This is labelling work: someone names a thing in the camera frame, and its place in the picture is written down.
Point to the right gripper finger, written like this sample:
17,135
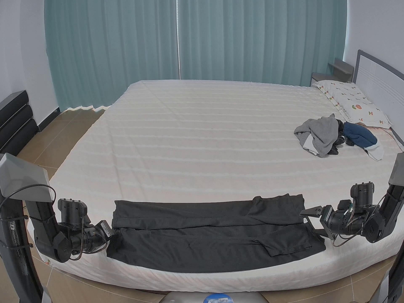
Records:
323,233
312,211

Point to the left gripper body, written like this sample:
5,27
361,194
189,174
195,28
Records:
97,238

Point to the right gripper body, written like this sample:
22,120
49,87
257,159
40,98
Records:
337,224

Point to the black T-shirt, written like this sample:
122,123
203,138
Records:
205,238

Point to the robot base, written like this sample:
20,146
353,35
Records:
217,298

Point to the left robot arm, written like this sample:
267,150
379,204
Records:
41,219

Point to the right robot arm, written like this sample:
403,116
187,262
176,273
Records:
388,210

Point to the pile of clothes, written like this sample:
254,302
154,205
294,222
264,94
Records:
320,134

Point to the bed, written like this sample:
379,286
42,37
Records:
205,137

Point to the dark blue garment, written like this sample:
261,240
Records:
359,134

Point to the white printed pillow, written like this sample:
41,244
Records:
353,103

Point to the black chest of drawers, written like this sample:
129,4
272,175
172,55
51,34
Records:
15,121

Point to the grey bedside table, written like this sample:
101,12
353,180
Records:
341,68

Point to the blue-green curtain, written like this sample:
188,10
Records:
113,43
262,33

